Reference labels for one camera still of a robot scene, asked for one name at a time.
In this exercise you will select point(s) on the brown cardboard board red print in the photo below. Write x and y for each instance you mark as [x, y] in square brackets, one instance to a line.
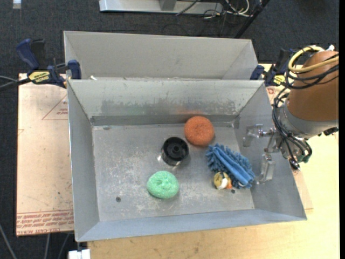
[43, 158]

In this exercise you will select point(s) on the orange round scouring pad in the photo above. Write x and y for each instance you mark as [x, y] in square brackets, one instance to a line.
[199, 130]

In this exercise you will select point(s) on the small yellow white toy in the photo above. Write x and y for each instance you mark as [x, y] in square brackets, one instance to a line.
[221, 181]

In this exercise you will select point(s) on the black cylinder on white bracket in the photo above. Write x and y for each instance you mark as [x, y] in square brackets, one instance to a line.
[331, 131]

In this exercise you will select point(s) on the green round scouring pad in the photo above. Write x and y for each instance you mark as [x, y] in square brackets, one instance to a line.
[162, 185]

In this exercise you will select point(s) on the grey metal bin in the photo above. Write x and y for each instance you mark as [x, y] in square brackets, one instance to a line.
[129, 155]

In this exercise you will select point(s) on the blue chenille duster cloth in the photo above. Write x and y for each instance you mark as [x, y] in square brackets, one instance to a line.
[229, 163]

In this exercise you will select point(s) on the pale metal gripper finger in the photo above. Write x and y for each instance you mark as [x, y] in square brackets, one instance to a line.
[265, 169]
[253, 133]

